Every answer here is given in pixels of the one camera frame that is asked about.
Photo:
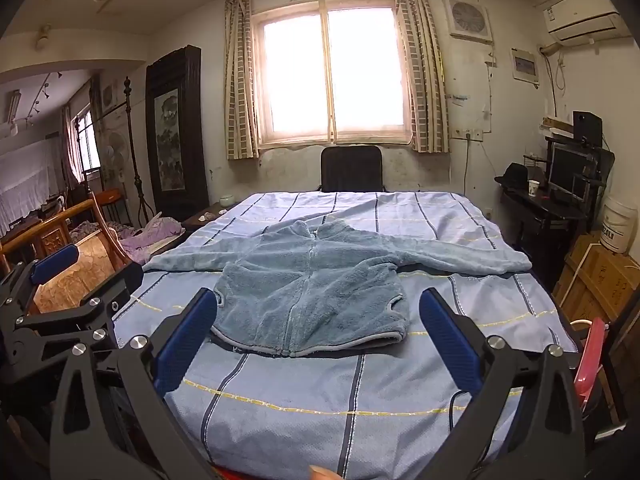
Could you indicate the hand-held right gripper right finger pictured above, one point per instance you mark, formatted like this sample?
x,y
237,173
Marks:
x,y
450,345

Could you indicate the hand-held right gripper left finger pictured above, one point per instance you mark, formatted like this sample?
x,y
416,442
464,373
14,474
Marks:
x,y
185,340

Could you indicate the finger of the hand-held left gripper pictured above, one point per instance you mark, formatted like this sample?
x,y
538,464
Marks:
x,y
52,266
107,295

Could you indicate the blue-grey fleece jacket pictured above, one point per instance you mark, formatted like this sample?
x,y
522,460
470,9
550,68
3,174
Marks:
x,y
310,300

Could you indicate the person's right hand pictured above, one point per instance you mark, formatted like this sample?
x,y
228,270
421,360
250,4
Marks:
x,y
324,473

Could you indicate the wooden armchair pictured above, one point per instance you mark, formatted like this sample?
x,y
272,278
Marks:
x,y
60,240

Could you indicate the purple cloth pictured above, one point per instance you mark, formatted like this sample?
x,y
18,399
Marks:
x,y
145,240

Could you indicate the white lace cloth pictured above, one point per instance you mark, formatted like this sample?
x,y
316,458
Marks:
x,y
30,180

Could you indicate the white standing fan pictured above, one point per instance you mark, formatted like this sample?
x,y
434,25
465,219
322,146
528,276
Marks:
x,y
115,155

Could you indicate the dark metal coat stand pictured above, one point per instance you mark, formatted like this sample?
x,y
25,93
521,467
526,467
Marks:
x,y
134,160

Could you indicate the blue striped bed sheet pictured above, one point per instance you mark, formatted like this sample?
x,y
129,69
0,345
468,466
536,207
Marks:
x,y
300,410

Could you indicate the red plastic stool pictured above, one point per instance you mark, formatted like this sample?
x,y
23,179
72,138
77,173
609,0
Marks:
x,y
590,360

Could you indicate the small pale bowl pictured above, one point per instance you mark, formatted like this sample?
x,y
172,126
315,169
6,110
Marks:
x,y
227,201

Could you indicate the dark shelf with electronics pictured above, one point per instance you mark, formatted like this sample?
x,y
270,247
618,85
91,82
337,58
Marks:
x,y
545,220

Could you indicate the cardboard box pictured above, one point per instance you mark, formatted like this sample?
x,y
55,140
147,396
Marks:
x,y
600,280

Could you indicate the white paper cup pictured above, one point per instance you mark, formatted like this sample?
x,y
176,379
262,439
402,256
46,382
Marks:
x,y
533,189

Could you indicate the dark framed scroll painting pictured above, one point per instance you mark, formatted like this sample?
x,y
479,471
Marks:
x,y
175,130

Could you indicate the black hat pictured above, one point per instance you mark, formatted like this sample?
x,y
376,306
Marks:
x,y
512,175

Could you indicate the black office chair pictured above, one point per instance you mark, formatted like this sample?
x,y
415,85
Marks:
x,y
351,167

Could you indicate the white plastic bucket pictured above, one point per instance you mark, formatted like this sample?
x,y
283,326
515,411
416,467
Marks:
x,y
617,225

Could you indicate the black computer monitor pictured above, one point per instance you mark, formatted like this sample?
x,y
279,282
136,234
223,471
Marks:
x,y
570,170

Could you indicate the checked curtain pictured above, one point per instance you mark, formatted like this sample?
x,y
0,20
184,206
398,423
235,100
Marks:
x,y
240,85
425,70

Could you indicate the black speaker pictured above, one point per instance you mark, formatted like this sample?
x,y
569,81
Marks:
x,y
587,127

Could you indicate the wooden framed window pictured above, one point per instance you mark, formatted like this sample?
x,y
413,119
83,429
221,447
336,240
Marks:
x,y
330,75

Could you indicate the white air conditioner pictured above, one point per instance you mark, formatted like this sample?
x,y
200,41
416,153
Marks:
x,y
580,15

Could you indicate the white wall socket strip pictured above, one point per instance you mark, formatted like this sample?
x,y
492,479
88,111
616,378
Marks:
x,y
467,135

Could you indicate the white electrical wall box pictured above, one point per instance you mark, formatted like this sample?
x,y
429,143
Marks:
x,y
525,66

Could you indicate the white wall ventilation fan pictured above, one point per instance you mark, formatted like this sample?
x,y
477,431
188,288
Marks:
x,y
468,17

